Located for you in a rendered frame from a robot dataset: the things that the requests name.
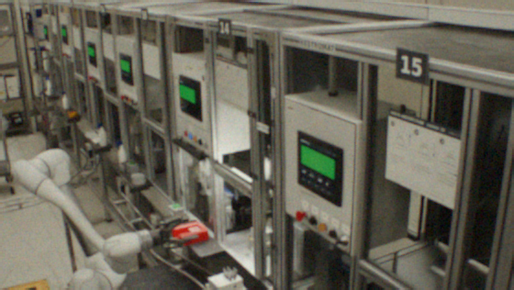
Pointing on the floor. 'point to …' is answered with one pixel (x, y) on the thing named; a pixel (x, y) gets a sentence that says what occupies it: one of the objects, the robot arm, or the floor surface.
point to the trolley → (5, 159)
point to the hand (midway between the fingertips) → (191, 228)
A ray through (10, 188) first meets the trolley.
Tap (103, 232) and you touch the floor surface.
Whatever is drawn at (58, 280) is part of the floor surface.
